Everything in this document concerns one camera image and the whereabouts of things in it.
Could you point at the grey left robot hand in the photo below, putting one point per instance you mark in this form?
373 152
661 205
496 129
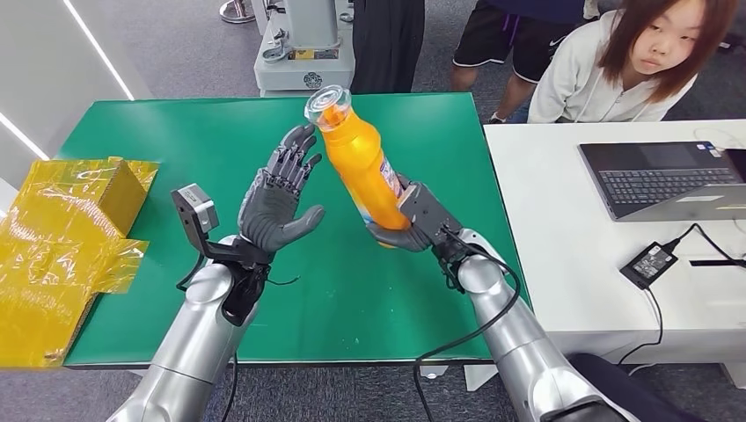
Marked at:
271 212

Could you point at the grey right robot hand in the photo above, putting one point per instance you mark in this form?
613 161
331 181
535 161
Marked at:
399 240

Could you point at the orange detergent bottle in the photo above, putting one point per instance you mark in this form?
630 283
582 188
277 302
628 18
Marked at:
358 169

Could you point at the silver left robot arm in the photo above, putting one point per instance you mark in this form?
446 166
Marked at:
186 343

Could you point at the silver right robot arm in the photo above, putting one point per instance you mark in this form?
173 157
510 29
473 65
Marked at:
524 355

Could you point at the white machine base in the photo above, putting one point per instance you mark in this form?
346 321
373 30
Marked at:
306 70

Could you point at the person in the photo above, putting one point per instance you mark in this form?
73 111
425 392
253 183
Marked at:
387 41
583 76
501 35

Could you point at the chrome stanchion base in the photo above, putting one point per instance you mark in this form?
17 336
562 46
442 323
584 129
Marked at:
236 13

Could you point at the yellow taped cardboard box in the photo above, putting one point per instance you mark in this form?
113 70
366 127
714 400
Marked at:
58 244

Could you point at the black power adapter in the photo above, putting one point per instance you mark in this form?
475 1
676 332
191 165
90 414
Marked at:
648 265

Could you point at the dark grey laptop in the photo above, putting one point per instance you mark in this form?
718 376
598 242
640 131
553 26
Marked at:
653 180

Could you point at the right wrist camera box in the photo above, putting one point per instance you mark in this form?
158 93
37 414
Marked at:
428 212

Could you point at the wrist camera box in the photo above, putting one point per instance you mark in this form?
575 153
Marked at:
189 212
428 212

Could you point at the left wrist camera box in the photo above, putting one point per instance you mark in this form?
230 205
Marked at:
189 212

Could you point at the white wall light strip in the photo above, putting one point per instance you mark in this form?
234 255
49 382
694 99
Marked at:
99 49
23 137

